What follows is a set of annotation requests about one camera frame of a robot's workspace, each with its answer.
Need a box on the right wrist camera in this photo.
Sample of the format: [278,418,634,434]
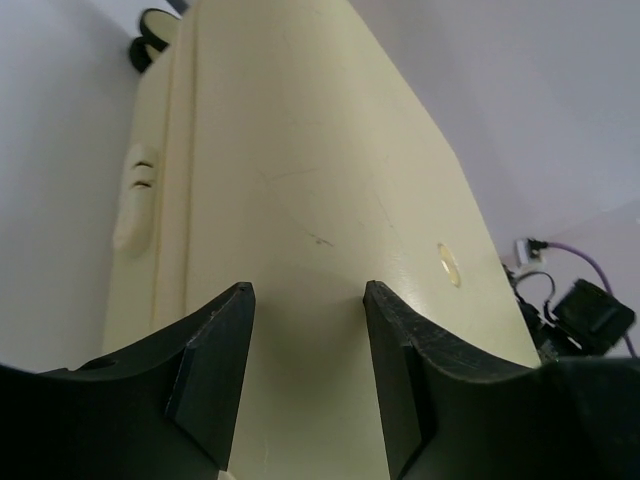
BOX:
[514,238,549,266]

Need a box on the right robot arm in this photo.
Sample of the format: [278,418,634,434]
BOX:
[505,269,636,363]

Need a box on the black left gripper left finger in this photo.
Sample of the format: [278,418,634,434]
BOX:
[1,283,256,479]

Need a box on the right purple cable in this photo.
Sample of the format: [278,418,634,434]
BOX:
[544,240,639,359]

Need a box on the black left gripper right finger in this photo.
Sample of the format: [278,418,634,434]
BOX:
[363,281,639,479]

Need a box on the yellow hard-shell suitcase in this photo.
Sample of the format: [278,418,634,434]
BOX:
[103,1,538,479]

